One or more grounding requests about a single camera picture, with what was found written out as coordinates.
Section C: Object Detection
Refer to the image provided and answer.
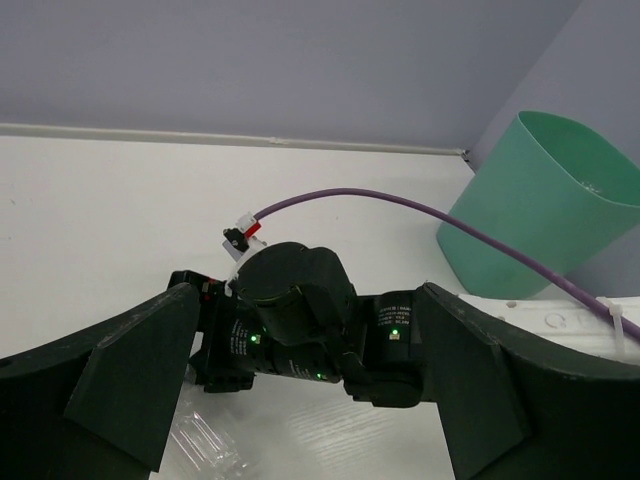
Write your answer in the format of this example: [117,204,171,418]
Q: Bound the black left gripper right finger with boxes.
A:
[415,283,639,479]

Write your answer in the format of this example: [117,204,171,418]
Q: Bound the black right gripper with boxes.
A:
[169,242,370,393]

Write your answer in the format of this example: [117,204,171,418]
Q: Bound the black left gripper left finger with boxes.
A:
[1,284,199,479]

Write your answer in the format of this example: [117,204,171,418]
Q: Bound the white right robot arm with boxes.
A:
[170,242,639,479]

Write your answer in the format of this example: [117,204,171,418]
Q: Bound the green plastic bin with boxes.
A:
[449,110,639,275]

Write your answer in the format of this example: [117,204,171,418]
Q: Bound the clear long plastic bottle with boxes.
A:
[162,364,251,480]

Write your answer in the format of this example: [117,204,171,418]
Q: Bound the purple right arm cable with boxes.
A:
[253,187,640,346]

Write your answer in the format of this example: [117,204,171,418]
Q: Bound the white table edge rail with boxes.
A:
[1,123,469,162]

